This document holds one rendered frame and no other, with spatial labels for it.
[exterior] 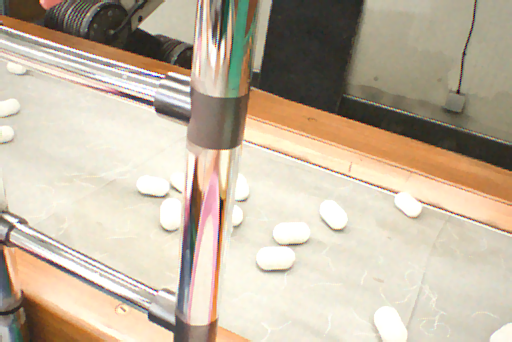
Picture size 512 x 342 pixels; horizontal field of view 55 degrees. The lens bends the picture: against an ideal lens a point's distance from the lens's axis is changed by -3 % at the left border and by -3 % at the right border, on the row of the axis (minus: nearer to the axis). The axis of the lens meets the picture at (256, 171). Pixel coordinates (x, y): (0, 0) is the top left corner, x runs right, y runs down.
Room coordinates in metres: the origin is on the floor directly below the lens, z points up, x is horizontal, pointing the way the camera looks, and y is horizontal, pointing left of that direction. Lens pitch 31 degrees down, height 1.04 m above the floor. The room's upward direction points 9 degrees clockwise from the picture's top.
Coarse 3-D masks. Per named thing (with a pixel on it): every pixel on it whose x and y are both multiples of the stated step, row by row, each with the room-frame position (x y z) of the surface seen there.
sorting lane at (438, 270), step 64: (0, 64) 0.71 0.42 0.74; (64, 128) 0.54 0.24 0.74; (128, 128) 0.57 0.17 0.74; (64, 192) 0.41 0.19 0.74; (128, 192) 0.43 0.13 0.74; (256, 192) 0.47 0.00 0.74; (320, 192) 0.49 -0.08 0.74; (384, 192) 0.51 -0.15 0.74; (128, 256) 0.34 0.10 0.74; (320, 256) 0.38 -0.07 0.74; (384, 256) 0.39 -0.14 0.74; (448, 256) 0.41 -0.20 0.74; (256, 320) 0.29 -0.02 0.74; (320, 320) 0.30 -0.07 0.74; (448, 320) 0.32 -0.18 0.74
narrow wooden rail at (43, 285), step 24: (24, 264) 0.28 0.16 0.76; (24, 288) 0.26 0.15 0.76; (48, 288) 0.26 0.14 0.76; (72, 288) 0.26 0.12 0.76; (48, 312) 0.24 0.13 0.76; (72, 312) 0.24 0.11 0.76; (96, 312) 0.24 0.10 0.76; (120, 312) 0.25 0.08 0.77; (48, 336) 0.24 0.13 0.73; (72, 336) 0.23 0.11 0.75; (96, 336) 0.23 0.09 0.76; (120, 336) 0.23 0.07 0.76; (144, 336) 0.23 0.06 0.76; (168, 336) 0.23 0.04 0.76; (240, 336) 0.25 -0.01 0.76
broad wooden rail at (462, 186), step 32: (32, 32) 0.81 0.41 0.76; (128, 64) 0.73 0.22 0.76; (160, 64) 0.74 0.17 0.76; (256, 96) 0.68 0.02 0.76; (256, 128) 0.59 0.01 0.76; (288, 128) 0.59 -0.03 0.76; (320, 128) 0.60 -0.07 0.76; (352, 128) 0.62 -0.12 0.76; (320, 160) 0.55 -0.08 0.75; (352, 160) 0.55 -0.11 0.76; (384, 160) 0.54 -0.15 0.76; (416, 160) 0.56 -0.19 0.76; (448, 160) 0.57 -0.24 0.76; (416, 192) 0.51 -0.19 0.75; (448, 192) 0.51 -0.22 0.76; (480, 192) 0.50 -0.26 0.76
